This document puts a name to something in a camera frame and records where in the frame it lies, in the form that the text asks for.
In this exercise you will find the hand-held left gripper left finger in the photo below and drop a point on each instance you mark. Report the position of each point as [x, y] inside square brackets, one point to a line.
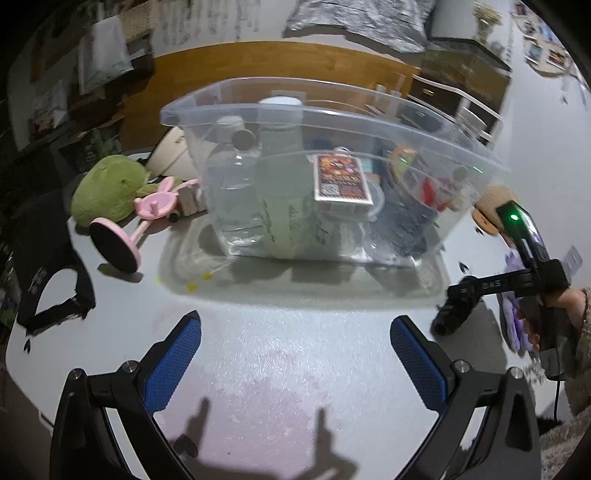
[173, 364]

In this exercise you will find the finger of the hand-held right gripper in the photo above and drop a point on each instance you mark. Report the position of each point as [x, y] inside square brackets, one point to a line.
[489, 285]

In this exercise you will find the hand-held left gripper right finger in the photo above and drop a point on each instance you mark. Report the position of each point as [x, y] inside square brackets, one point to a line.
[420, 364]

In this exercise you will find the black ribbed roller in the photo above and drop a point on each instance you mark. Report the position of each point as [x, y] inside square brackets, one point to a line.
[450, 318]

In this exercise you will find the clear plastic storage bin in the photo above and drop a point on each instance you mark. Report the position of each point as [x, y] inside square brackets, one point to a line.
[332, 134]

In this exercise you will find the person's right forearm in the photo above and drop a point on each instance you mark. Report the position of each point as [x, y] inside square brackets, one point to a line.
[585, 355]

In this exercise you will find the round clear plastic container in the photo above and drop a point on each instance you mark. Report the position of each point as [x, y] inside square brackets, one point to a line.
[375, 206]

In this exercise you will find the person's right hand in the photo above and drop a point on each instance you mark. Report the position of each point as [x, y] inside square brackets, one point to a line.
[568, 304]

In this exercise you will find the black heart sticker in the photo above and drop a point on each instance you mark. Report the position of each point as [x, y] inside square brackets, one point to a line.
[464, 267]
[27, 346]
[184, 446]

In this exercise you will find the purple plush toy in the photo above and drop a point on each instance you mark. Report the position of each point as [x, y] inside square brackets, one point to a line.
[508, 321]

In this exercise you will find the beige plush toy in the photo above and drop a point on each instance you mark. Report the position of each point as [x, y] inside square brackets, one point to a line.
[494, 196]

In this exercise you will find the red label water bottle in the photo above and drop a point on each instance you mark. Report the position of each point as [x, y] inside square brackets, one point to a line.
[434, 191]

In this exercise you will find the pink stand mirror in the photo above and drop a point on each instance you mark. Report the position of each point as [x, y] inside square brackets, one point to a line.
[113, 244]

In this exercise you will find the frog coaster with brown rim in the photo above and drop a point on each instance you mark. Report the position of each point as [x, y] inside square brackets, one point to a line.
[401, 159]

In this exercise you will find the shaggy grey rug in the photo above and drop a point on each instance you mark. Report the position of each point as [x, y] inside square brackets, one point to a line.
[563, 447]

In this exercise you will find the glass fish tank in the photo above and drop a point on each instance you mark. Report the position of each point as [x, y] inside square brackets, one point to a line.
[466, 74]

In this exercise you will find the small white box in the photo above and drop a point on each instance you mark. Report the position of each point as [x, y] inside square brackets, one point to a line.
[190, 198]

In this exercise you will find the black cloth bag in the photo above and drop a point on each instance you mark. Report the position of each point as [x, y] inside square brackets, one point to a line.
[41, 258]

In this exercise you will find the clear water bottle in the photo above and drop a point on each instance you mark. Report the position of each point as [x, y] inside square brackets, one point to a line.
[233, 194]

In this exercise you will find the red card box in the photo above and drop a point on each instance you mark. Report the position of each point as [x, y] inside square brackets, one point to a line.
[341, 177]

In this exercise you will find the photo collage board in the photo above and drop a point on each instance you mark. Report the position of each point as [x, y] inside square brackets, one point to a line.
[545, 46]

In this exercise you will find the green plush toy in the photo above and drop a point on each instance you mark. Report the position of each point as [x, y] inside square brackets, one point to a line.
[106, 189]

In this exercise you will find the pale green white-capped bottle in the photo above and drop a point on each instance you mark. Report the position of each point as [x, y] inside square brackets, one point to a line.
[281, 198]

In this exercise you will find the patterned vase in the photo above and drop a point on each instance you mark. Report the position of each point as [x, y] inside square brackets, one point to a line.
[484, 33]

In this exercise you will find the white rounded object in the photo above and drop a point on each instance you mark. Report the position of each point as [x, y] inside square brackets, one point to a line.
[168, 152]

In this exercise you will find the green carton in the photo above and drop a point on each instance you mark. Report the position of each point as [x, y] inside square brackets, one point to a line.
[99, 144]

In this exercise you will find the silver foil sheet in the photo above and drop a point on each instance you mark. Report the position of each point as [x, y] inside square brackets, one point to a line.
[360, 18]

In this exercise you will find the illustrated card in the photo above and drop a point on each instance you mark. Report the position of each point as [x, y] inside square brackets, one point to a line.
[48, 106]

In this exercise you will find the dark wooden shelf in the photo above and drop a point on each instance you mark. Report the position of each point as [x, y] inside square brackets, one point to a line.
[138, 55]

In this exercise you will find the white tote bag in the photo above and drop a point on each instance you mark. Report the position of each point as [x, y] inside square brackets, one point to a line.
[104, 55]

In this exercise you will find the woven basket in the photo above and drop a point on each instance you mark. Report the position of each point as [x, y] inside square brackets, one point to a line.
[136, 21]

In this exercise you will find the clear wall hook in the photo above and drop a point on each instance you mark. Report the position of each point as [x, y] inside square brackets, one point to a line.
[572, 259]

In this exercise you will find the white frame drawer unit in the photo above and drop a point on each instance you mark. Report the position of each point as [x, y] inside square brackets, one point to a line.
[466, 115]

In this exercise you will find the macrame wall hanging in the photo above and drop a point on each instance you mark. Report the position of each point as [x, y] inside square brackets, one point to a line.
[207, 16]

